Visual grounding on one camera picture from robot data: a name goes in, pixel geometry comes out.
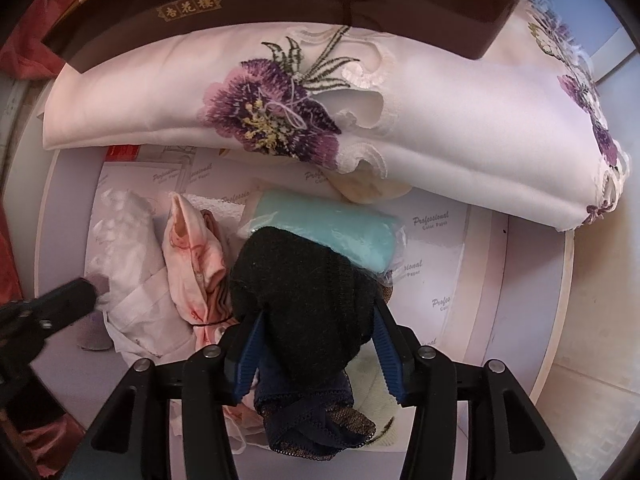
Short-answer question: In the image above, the teal towel in plastic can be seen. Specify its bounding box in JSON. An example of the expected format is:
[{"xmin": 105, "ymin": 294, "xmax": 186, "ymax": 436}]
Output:
[{"xmin": 237, "ymin": 189, "xmax": 403, "ymax": 275}]

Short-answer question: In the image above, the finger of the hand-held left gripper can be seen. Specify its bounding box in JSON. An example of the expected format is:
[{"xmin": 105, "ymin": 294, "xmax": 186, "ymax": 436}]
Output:
[{"xmin": 19, "ymin": 277, "xmax": 109, "ymax": 335}]

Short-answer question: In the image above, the red box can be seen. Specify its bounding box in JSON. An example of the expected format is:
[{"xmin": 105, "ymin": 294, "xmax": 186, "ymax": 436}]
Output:
[{"xmin": 107, "ymin": 144, "xmax": 143, "ymax": 163}]

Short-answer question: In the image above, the glossy white paper sheet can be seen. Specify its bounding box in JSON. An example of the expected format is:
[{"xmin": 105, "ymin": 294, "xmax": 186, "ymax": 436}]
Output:
[
  {"xmin": 97, "ymin": 160, "xmax": 346, "ymax": 211},
  {"xmin": 385, "ymin": 195, "xmax": 473, "ymax": 356}
]

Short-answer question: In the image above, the beige stocking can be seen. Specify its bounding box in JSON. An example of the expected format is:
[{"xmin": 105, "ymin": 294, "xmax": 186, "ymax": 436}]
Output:
[{"xmin": 336, "ymin": 170, "xmax": 413, "ymax": 206}]

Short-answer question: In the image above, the black sock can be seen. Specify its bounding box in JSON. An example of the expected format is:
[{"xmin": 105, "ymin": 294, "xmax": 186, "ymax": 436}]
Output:
[{"xmin": 229, "ymin": 226, "xmax": 378, "ymax": 386}]

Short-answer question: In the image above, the pale green sock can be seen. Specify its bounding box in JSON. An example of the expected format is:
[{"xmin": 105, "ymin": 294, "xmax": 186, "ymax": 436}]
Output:
[{"xmin": 345, "ymin": 350, "xmax": 401, "ymax": 451}]

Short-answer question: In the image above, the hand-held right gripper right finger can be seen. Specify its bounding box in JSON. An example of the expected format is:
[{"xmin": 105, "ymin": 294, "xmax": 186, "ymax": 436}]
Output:
[{"xmin": 372, "ymin": 299, "xmax": 581, "ymax": 480}]

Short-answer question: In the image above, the white embroidered floral cloth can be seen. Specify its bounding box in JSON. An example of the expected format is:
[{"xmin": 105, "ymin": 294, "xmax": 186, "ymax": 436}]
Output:
[{"xmin": 41, "ymin": 0, "xmax": 632, "ymax": 233}]

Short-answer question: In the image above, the purple grey sock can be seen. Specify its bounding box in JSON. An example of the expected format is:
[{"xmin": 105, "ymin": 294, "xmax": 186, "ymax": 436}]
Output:
[{"xmin": 75, "ymin": 274, "xmax": 117, "ymax": 353}]

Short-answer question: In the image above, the white crumpled cloth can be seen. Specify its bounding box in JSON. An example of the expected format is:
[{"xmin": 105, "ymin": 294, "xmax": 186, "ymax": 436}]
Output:
[{"xmin": 85, "ymin": 187, "xmax": 201, "ymax": 361}]

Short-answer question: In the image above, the navy lace underwear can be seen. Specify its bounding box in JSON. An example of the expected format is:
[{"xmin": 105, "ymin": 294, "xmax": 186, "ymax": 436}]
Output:
[{"xmin": 252, "ymin": 350, "xmax": 377, "ymax": 461}]

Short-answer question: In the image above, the dark brown tin box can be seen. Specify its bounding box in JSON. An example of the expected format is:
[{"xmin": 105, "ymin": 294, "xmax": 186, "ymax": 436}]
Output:
[{"xmin": 40, "ymin": 0, "xmax": 537, "ymax": 75}]

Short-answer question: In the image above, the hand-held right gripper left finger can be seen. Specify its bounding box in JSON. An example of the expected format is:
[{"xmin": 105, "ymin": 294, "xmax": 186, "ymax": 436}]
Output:
[{"xmin": 60, "ymin": 310, "xmax": 267, "ymax": 480}]

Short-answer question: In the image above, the white sheet with line drawing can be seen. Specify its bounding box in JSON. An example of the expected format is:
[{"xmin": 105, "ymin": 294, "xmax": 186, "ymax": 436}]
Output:
[{"xmin": 142, "ymin": 145, "xmax": 221, "ymax": 171}]

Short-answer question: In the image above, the pink floral garment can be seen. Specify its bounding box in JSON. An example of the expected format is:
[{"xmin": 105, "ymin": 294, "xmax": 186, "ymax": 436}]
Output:
[{"xmin": 161, "ymin": 191, "xmax": 261, "ymax": 456}]

